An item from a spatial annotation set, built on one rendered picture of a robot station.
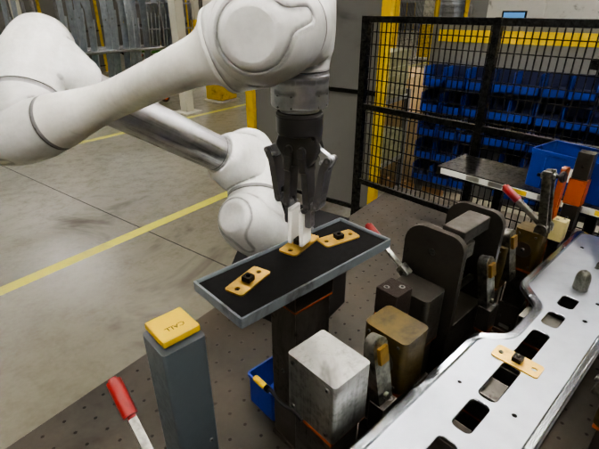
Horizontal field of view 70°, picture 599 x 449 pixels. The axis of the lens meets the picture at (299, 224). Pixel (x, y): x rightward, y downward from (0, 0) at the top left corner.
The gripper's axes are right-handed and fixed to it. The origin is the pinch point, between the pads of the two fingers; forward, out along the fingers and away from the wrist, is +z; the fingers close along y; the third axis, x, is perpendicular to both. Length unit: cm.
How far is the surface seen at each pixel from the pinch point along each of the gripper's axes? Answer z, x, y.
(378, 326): 15.3, -0.3, 16.6
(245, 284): 7.1, -12.0, -3.1
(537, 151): 8, 102, 29
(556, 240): 22, 67, 41
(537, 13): -26, 707, -46
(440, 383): 23.3, 0.8, 28.4
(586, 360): 24, 21, 49
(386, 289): 13.4, 8.2, 14.4
